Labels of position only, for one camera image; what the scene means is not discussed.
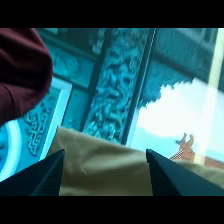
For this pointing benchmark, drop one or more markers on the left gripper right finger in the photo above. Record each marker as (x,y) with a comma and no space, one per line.
(176,180)

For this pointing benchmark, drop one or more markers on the brown shirt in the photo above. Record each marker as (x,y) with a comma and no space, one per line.
(106,166)

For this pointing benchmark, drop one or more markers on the dark red garment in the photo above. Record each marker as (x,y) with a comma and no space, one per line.
(23,70)

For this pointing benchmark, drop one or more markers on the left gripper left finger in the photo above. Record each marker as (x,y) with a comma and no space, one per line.
(40,178)

